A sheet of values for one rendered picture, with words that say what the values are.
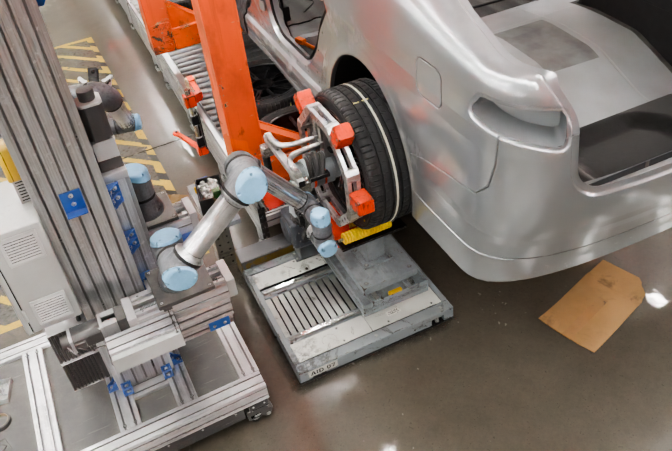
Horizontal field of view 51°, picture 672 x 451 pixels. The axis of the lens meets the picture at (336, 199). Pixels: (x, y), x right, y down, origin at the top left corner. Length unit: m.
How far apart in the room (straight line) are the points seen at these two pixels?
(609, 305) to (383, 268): 1.12
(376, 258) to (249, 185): 1.32
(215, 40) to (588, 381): 2.24
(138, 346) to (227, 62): 1.31
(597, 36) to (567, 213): 1.53
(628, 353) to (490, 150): 1.57
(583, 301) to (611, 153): 0.86
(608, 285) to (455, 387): 1.01
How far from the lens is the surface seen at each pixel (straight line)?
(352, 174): 2.92
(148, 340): 2.77
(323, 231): 2.69
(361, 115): 2.95
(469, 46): 2.30
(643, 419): 3.37
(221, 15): 3.19
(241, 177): 2.40
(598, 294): 3.80
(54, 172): 2.60
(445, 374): 3.39
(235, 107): 3.38
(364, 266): 3.55
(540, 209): 2.41
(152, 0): 5.16
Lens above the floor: 2.68
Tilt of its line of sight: 38 degrees down
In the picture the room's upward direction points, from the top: 7 degrees counter-clockwise
